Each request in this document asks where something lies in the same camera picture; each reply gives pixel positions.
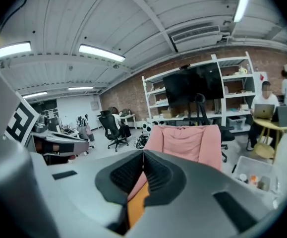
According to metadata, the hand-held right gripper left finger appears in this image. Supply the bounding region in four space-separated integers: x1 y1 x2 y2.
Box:
30 149 144 238

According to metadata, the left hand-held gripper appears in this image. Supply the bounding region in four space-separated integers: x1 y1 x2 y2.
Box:
0 56 90 238

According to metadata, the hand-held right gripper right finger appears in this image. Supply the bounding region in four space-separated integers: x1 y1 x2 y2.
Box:
127 149 278 238

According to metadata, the pink cushion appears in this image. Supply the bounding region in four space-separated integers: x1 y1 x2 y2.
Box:
127 124 223 201

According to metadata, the cluttered grey desk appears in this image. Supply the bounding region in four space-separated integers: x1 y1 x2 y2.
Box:
31 113 96 158

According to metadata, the black mesh office chair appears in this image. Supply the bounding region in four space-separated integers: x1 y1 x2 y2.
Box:
98 110 129 152

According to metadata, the long ceiling light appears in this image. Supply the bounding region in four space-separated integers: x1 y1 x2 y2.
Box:
0 41 32 61
232 0 254 23
67 86 95 91
78 43 126 63
21 91 49 100

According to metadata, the orange fabric seat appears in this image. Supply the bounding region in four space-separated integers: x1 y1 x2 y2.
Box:
126 181 151 230

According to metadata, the clear plastic storage bin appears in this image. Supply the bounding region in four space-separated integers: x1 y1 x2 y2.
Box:
231 155 279 195

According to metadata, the white small table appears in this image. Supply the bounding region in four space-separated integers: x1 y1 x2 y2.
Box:
119 113 137 130

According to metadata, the black high-back office chair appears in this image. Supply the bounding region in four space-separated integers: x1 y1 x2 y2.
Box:
187 93 236 163

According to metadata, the black and white toy robot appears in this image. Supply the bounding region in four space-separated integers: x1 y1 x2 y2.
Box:
142 122 154 134

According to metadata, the translucent lidded storage box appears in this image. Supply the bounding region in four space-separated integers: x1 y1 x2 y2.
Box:
226 115 247 131

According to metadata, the yellow round table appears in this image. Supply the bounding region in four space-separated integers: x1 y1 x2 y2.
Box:
252 117 287 159

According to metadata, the silver laptop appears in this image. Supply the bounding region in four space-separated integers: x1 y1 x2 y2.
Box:
253 103 276 120

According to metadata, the large black television screen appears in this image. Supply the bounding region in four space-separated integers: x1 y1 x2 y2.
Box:
162 62 225 108

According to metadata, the white metal shelving unit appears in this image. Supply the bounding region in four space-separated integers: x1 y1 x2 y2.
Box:
141 51 257 133

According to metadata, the grey laptop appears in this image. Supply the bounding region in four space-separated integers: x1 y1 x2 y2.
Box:
271 105 287 128

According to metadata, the ceiling air conditioner unit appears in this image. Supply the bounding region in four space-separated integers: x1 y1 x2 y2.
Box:
170 24 225 52

